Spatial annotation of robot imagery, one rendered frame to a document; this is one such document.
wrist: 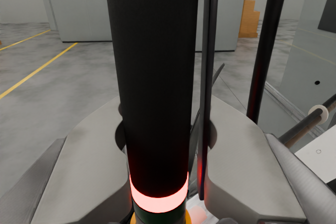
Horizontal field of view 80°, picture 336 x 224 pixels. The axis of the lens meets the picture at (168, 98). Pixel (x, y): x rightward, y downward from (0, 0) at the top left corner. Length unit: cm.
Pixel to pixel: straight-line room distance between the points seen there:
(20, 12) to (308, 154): 1396
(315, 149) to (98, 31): 713
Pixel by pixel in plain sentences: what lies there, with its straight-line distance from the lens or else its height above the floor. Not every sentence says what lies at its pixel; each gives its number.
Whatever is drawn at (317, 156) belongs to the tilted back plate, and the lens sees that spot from 56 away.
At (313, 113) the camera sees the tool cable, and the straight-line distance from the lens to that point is 37.
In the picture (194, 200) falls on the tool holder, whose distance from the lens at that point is 21.
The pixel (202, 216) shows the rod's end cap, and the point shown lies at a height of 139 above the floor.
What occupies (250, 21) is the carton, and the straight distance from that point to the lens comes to 831.
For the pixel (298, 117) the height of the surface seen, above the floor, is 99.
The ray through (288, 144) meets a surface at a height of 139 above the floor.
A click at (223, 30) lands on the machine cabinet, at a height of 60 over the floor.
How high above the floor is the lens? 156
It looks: 28 degrees down
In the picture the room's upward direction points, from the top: straight up
